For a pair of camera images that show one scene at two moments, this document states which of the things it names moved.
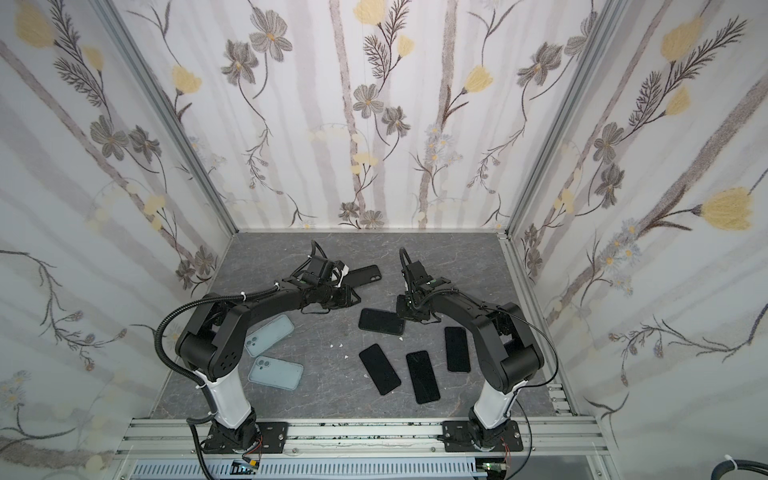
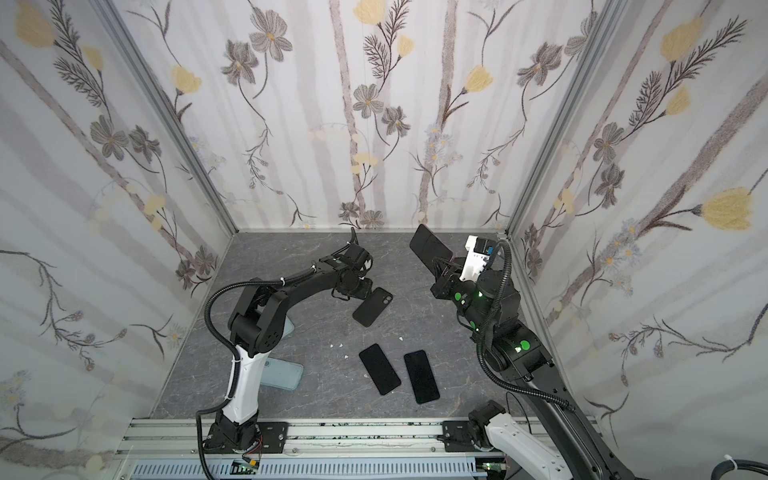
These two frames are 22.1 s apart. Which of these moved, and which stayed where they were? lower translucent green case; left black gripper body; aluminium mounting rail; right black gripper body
Moved: left black gripper body; right black gripper body
Stayed: aluminium mounting rail; lower translucent green case
